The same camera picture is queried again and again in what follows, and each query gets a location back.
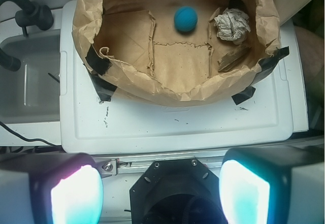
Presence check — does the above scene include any black cable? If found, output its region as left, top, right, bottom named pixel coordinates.
left=0, top=120, right=62, bottom=146

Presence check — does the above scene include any blue ball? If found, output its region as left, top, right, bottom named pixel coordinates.
left=174, top=6, right=198, bottom=33

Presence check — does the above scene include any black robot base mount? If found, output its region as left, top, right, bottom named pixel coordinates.
left=129, top=159, right=228, bottom=223

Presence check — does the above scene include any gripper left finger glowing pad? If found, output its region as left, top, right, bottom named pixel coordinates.
left=1, top=153, right=104, bottom=223

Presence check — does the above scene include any clear plastic bin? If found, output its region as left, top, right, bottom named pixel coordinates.
left=1, top=30, right=60, bottom=124

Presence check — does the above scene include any black tape strip left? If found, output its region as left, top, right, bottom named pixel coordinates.
left=86, top=45, right=112, bottom=75

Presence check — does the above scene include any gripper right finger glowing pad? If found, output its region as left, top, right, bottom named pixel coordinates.
left=219, top=145, right=324, bottom=223

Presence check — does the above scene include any black tape strip right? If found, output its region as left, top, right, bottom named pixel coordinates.
left=250, top=46, right=289, bottom=86

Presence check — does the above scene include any black tape strip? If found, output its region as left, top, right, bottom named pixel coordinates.
left=86, top=45, right=112, bottom=75
left=250, top=46, right=289, bottom=86
left=89, top=74, right=117, bottom=102

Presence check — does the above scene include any black tape lower right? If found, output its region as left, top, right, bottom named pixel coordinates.
left=232, top=86, right=256, bottom=105

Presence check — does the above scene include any white plastic lid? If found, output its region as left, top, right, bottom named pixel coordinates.
left=60, top=1, right=294, bottom=154

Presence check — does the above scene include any white paper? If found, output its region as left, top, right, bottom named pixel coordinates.
left=214, top=8, right=251, bottom=45

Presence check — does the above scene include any aluminium rail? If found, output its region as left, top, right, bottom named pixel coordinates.
left=93, top=150, right=226, bottom=178

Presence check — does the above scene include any brown paper bag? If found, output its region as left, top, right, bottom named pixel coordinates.
left=72, top=0, right=280, bottom=107

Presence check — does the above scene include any black tape strip lower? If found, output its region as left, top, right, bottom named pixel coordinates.
left=89, top=74, right=117, bottom=102

